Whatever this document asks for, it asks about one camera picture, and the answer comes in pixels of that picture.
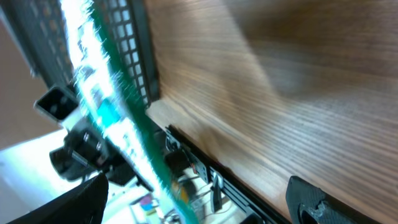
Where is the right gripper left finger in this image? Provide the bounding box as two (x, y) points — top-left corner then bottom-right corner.
(9, 173), (109, 224)

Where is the grey plastic mesh basket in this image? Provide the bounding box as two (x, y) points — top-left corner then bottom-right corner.
(1, 0), (159, 106)

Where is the green 3M gloves packet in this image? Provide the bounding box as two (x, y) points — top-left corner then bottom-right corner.
(60, 0), (199, 223)

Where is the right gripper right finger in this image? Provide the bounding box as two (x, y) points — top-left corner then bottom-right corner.
(285, 175), (379, 224)

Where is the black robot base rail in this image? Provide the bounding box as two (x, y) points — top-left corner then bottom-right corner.
(165, 125), (290, 224)

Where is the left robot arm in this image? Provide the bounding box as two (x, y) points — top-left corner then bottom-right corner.
(49, 129), (154, 192)

